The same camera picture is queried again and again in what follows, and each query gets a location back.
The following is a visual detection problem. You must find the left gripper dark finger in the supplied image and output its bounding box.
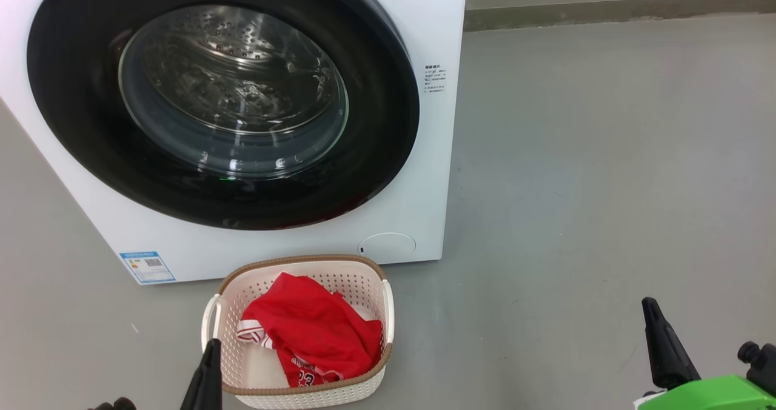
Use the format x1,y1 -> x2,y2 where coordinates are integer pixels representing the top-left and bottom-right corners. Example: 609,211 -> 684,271
179,338 -> 223,410

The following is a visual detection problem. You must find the right green gripper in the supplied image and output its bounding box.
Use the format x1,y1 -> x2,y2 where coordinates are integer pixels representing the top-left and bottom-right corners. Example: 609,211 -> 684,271
636,297 -> 776,410

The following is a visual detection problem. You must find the red basketball jersey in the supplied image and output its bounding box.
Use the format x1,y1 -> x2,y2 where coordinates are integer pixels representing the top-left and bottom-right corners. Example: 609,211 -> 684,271
236,271 -> 384,389

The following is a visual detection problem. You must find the black round glass washer door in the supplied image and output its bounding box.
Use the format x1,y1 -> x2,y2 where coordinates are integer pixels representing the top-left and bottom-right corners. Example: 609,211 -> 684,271
25,0 -> 421,231

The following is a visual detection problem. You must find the cream perforated basket brown rim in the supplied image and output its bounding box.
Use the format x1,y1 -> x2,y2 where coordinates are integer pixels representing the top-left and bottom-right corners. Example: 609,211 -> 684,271
201,254 -> 395,410

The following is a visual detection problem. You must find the white front-load washing machine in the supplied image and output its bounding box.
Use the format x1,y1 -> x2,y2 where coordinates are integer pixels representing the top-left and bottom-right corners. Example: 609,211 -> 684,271
0,0 -> 471,286

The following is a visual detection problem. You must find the blue energy label sticker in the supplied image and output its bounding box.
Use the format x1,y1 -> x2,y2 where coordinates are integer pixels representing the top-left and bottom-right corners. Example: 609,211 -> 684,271
119,250 -> 177,285

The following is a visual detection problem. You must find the round white filter cover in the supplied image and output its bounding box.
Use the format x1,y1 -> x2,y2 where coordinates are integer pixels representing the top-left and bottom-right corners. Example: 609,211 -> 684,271
357,232 -> 418,263

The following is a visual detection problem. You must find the small printed warning sticker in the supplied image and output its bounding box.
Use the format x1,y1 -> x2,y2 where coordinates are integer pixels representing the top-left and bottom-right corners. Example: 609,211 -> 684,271
423,64 -> 450,96

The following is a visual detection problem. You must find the grey wall baseboard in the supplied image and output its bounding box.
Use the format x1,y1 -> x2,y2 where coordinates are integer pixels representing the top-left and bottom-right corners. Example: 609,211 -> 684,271
463,0 -> 776,33

